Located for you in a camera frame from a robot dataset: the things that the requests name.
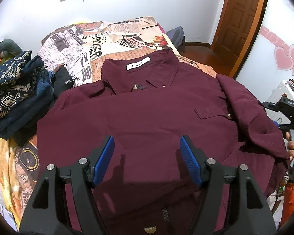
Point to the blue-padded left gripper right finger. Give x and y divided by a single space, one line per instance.
247 211

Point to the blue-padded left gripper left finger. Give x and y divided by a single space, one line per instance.
47 210

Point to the maroon button-up shirt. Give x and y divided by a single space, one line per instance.
146 105

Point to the person's right hand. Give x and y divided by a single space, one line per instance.
290 146

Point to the yellow orange fleece blanket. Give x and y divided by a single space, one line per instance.
11 188

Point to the orange sleeve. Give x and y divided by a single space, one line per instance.
288 205

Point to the dark navy folded garment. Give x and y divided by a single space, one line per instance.
35 92

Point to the brown wooden door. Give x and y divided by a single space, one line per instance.
237 30

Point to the purple grey backpack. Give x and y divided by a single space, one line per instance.
177 38

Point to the navy patterned folded garment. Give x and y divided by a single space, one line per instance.
11 72

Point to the black folded garment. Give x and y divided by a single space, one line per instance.
61 80

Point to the newspaper print bed blanket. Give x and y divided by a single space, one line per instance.
84 47

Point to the dark grey cloth bundle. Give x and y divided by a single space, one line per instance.
9 48

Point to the pink heart wall sticker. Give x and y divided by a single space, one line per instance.
283 53

